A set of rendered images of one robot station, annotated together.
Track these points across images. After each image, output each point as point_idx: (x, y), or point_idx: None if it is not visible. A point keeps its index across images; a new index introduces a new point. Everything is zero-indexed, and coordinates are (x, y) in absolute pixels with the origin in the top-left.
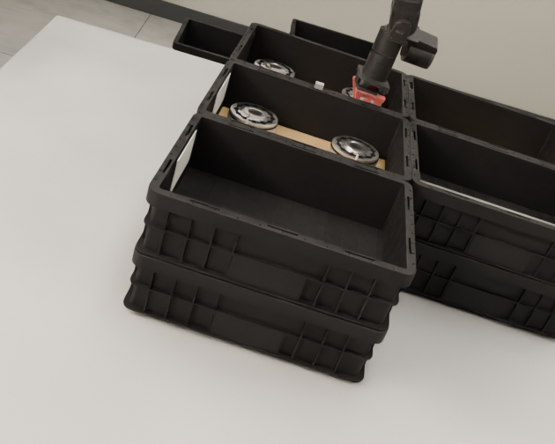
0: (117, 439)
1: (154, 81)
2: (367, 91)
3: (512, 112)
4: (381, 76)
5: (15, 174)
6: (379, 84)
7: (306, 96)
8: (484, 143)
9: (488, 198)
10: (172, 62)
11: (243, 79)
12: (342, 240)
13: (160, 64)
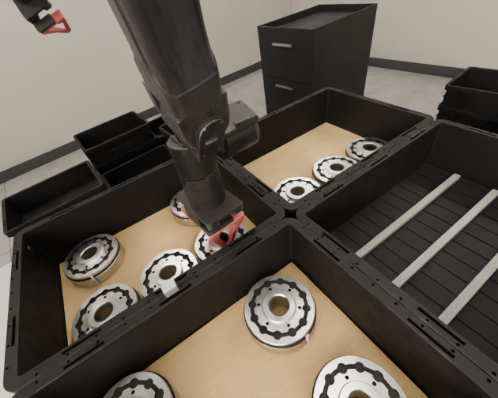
0: None
1: None
2: (222, 226)
3: (297, 104)
4: (220, 196)
5: None
6: (228, 208)
7: (167, 314)
8: (360, 164)
9: (386, 203)
10: (0, 293)
11: (62, 392)
12: None
13: None
